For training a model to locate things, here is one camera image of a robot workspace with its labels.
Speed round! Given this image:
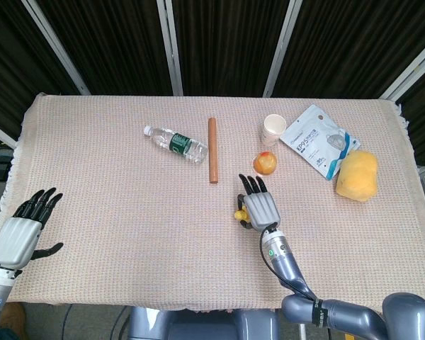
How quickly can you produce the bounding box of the yellow sponge block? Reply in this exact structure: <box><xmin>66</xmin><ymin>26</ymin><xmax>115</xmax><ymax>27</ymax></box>
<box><xmin>335</xmin><ymin>149</ymin><xmax>379</xmax><ymax>203</ymax></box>

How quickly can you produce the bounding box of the black velcro arm strap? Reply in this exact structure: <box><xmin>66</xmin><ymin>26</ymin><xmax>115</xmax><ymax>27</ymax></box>
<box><xmin>310</xmin><ymin>298</ymin><xmax>329</xmax><ymax>329</ymax></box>

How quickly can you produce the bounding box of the brown wooden rolling stick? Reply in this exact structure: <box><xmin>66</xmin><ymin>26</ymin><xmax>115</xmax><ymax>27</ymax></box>
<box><xmin>208</xmin><ymin>117</ymin><xmax>220</xmax><ymax>184</ymax></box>

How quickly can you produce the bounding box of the beige woven tablecloth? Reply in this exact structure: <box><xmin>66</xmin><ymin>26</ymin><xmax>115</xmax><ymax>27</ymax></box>
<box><xmin>0</xmin><ymin>92</ymin><xmax>425</xmax><ymax>315</ymax></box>

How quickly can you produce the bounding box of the white KP95 mask package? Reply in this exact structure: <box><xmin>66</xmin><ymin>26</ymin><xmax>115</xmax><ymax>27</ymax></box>
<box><xmin>279</xmin><ymin>104</ymin><xmax>361</xmax><ymax>181</ymax></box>

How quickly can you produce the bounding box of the dark ribbed curtain panel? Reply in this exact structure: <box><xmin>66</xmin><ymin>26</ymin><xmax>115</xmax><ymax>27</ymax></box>
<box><xmin>171</xmin><ymin>0</ymin><xmax>292</xmax><ymax>97</ymax></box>
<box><xmin>35</xmin><ymin>0</ymin><xmax>174</xmax><ymax>96</ymax></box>

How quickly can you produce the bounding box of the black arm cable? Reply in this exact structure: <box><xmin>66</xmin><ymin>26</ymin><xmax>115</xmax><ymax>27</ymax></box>
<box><xmin>259</xmin><ymin>229</ymin><xmax>319</xmax><ymax>302</ymax></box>

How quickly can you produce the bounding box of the white metal frame post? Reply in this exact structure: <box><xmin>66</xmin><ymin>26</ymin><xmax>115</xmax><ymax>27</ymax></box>
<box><xmin>0</xmin><ymin>118</ymin><xmax>18</xmax><ymax>150</ymax></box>
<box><xmin>156</xmin><ymin>0</ymin><xmax>185</xmax><ymax>97</ymax></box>
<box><xmin>261</xmin><ymin>0</ymin><xmax>302</xmax><ymax>98</ymax></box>
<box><xmin>21</xmin><ymin>0</ymin><xmax>91</xmax><ymax>96</ymax></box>
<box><xmin>377</xmin><ymin>38</ymin><xmax>425</xmax><ymax>104</ymax></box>

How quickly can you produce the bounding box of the left black grey robot hand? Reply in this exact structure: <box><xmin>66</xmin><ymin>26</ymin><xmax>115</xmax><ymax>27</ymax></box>
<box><xmin>0</xmin><ymin>187</ymin><xmax>64</xmax><ymax>272</ymax></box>

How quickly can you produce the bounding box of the clear plastic water bottle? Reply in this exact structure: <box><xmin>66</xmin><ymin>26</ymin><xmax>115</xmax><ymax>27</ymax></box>
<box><xmin>143</xmin><ymin>125</ymin><xmax>209</xmax><ymax>165</ymax></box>

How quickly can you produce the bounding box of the brown shoe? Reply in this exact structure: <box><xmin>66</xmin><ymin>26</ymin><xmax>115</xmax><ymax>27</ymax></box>
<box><xmin>0</xmin><ymin>302</ymin><xmax>28</xmax><ymax>334</ymax></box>

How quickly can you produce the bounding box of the right black grey robot hand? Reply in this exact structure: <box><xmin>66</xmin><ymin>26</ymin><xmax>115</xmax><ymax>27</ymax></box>
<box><xmin>235</xmin><ymin>173</ymin><xmax>282</xmax><ymax>232</ymax></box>

